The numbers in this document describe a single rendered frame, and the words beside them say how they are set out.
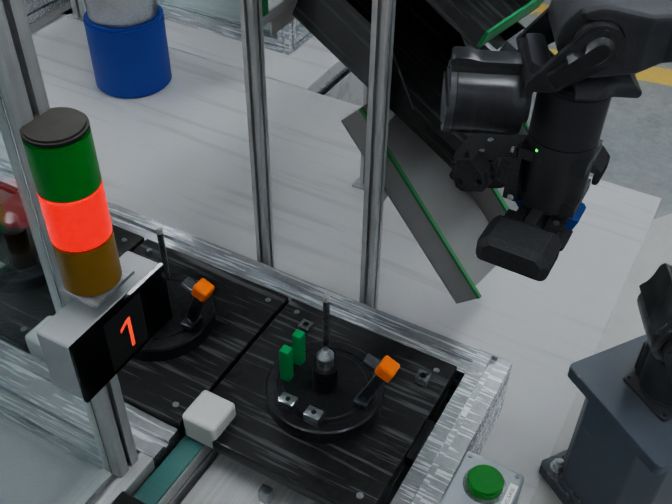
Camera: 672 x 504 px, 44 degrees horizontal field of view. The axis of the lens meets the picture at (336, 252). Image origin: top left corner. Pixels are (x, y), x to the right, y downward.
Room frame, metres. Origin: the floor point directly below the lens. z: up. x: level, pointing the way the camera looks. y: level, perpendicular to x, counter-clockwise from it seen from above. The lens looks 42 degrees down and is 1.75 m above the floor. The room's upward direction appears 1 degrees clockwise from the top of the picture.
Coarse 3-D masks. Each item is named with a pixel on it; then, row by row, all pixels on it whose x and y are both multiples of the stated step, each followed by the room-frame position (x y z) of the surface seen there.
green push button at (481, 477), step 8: (472, 472) 0.52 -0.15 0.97; (480, 472) 0.52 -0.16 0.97; (488, 472) 0.52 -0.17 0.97; (496, 472) 0.52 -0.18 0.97; (472, 480) 0.51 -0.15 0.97; (480, 480) 0.51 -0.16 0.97; (488, 480) 0.51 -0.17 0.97; (496, 480) 0.51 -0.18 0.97; (472, 488) 0.50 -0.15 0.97; (480, 488) 0.50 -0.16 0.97; (488, 488) 0.50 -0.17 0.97; (496, 488) 0.50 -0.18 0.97; (480, 496) 0.49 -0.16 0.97; (488, 496) 0.49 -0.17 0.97; (496, 496) 0.49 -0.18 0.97
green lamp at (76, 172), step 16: (80, 144) 0.50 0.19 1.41; (32, 160) 0.50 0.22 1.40; (48, 160) 0.49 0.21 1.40; (64, 160) 0.49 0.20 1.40; (80, 160) 0.50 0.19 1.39; (96, 160) 0.52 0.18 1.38; (32, 176) 0.50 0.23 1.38; (48, 176) 0.49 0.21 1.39; (64, 176) 0.49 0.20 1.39; (80, 176) 0.50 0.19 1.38; (96, 176) 0.51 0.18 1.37; (48, 192) 0.49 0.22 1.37; (64, 192) 0.49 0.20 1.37; (80, 192) 0.50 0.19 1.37
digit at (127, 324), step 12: (132, 300) 0.52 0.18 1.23; (120, 312) 0.50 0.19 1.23; (132, 312) 0.51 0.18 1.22; (108, 324) 0.49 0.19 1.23; (120, 324) 0.50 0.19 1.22; (132, 324) 0.51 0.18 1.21; (144, 324) 0.52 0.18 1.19; (108, 336) 0.49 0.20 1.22; (120, 336) 0.50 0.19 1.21; (132, 336) 0.51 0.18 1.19; (144, 336) 0.52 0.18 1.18; (120, 348) 0.50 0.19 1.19; (132, 348) 0.51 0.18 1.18; (120, 360) 0.49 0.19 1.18
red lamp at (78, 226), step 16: (96, 192) 0.51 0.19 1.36; (48, 208) 0.50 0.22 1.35; (64, 208) 0.49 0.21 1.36; (80, 208) 0.50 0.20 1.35; (96, 208) 0.51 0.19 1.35; (48, 224) 0.50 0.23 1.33; (64, 224) 0.49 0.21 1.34; (80, 224) 0.49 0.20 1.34; (96, 224) 0.50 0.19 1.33; (64, 240) 0.49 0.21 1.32; (80, 240) 0.49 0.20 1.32; (96, 240) 0.50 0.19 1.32
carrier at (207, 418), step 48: (288, 336) 0.72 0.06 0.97; (336, 336) 0.72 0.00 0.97; (384, 336) 0.72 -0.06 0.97; (240, 384) 0.64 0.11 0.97; (288, 384) 0.62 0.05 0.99; (336, 384) 0.62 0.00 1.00; (384, 384) 0.63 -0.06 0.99; (432, 384) 0.64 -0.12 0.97; (192, 432) 0.57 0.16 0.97; (240, 432) 0.57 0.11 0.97; (288, 432) 0.57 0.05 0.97; (336, 432) 0.56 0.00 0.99; (384, 432) 0.57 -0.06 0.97; (288, 480) 0.51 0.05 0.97; (336, 480) 0.51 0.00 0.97; (384, 480) 0.51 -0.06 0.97
